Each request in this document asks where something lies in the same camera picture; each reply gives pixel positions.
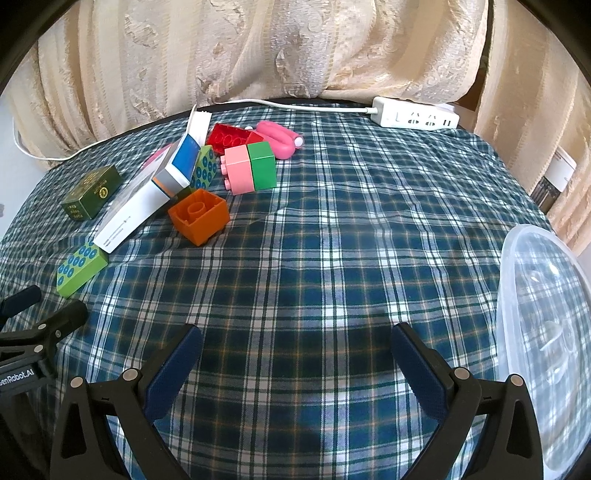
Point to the green blue-dotted block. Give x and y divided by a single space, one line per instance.
76 267
205 168

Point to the wide cream patterned curtain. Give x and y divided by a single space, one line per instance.
231 55

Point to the white power strip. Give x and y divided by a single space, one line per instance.
406 115

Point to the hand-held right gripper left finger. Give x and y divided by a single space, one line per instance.
173 364

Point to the orange toy brick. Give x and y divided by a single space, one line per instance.
203 226

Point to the white medicine box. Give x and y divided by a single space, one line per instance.
134 207

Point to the dark green box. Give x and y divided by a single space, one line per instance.
92 191

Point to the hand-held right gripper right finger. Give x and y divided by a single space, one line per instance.
418 369

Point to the blue plaid tablecloth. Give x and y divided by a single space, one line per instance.
300 254

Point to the red toy brick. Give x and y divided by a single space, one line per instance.
226 136

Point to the pink foam hair curler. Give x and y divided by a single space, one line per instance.
277 138

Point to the clear plastic bowl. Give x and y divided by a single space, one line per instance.
545 300

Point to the pink toy brick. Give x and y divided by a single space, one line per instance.
240 168

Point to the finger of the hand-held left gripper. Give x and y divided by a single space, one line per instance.
60 321
23 297

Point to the white tower heater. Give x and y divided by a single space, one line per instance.
563 168

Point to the green toy brick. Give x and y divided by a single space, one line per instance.
262 166

